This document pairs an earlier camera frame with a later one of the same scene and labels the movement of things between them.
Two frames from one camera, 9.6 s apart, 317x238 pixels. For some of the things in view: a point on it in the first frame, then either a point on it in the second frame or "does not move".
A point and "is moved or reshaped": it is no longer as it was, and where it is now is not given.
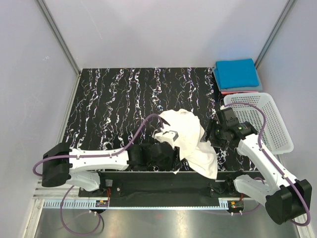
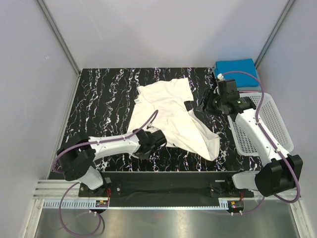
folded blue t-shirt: [236, 73] does not move
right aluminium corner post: [274, 33] does not move
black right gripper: [211, 126] -> [208, 94]
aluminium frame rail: [43, 192] does not move
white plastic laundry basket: [275, 135] does not move
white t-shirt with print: [198, 152] is moved or reshaped
